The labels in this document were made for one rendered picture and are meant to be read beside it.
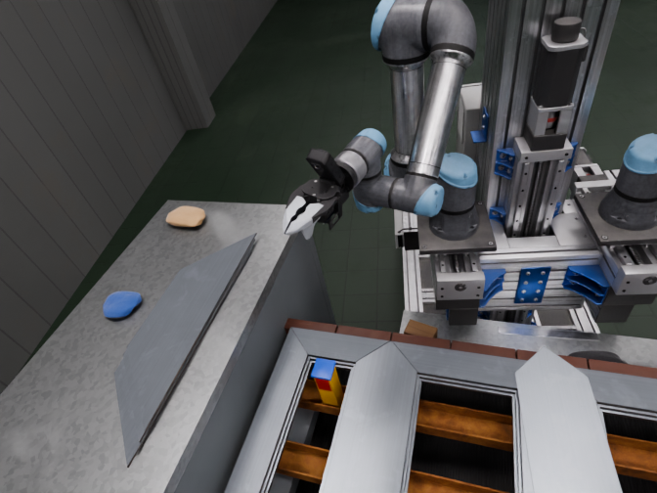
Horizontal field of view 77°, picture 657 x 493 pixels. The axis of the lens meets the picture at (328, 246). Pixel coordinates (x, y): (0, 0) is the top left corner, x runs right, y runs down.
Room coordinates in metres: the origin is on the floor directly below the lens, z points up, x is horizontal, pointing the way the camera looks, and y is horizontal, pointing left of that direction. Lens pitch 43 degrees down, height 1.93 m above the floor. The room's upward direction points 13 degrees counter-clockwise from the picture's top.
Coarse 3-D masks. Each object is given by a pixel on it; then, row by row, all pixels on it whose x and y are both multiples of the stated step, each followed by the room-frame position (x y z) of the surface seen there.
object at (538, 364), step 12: (528, 360) 0.54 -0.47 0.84; (540, 360) 0.54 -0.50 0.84; (552, 360) 0.53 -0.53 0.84; (564, 360) 0.52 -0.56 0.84; (516, 372) 0.52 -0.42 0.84; (528, 372) 0.51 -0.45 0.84; (540, 372) 0.50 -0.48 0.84; (552, 372) 0.50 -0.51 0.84; (564, 372) 0.49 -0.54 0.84; (576, 372) 0.48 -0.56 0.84
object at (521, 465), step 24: (312, 360) 0.72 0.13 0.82; (336, 360) 0.69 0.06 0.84; (456, 384) 0.53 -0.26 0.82; (480, 384) 0.51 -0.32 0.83; (288, 408) 0.57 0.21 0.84; (600, 408) 0.39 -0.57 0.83; (624, 408) 0.37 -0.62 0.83; (288, 432) 0.51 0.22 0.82; (336, 432) 0.48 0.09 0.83; (408, 456) 0.38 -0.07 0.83; (264, 480) 0.40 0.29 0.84; (408, 480) 0.33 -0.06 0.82; (528, 480) 0.27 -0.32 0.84
